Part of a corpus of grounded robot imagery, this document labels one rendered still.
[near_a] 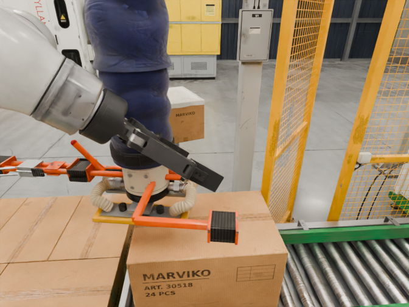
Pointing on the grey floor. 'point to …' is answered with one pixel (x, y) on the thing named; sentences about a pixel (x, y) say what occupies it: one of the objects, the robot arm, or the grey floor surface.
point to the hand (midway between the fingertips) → (195, 167)
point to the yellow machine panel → (193, 38)
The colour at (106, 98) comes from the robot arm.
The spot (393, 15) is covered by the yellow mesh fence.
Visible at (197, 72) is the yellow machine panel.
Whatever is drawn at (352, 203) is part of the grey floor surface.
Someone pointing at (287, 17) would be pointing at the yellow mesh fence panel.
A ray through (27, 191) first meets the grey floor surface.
